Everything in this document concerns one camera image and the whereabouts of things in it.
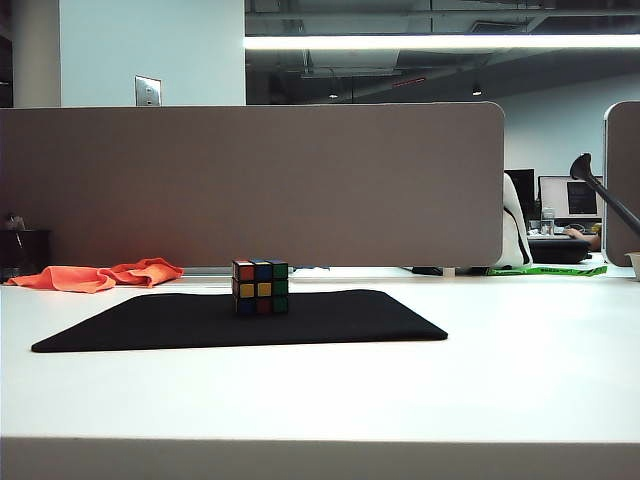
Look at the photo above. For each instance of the multicoloured puzzle cube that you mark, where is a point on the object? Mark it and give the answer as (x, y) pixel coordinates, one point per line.
(260, 289)

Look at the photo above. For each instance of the person forearm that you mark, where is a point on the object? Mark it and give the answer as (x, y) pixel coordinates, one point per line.
(580, 233)

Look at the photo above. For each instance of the black fabric mouse pad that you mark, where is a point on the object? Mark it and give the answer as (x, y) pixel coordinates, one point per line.
(150, 325)

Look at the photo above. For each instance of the wide brown desk partition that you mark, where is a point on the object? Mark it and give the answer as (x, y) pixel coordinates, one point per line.
(250, 185)

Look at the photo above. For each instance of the flat black item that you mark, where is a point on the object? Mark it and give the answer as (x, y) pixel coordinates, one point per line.
(427, 271)

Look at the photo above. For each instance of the small white block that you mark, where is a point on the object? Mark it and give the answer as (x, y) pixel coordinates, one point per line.
(449, 272)

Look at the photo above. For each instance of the dark computer monitor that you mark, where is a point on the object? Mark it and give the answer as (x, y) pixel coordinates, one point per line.
(526, 190)

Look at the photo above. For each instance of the black ceiling spotlight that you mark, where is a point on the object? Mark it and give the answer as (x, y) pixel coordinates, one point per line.
(477, 91)

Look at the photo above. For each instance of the long ceiling light strip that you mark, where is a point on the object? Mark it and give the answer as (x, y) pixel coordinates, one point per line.
(425, 41)

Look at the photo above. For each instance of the clear water bottle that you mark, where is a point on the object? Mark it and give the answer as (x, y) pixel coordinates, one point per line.
(548, 222)

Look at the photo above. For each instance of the green tape strip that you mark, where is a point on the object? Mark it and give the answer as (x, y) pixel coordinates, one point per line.
(555, 270)

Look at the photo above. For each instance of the lit computer monitor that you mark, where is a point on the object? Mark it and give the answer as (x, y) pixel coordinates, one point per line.
(555, 195)

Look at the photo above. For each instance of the black padded case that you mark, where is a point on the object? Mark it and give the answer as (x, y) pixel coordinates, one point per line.
(560, 250)

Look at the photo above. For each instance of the orange cloth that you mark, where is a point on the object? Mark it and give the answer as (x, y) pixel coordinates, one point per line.
(75, 277)

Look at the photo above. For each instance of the black angled pole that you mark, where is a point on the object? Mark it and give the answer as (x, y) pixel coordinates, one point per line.
(582, 167)

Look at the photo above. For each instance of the brown partition with white edge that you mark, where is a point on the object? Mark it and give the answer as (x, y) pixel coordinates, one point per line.
(625, 150)

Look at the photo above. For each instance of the metal wall switch plate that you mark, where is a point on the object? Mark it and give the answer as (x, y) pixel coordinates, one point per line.
(148, 91)

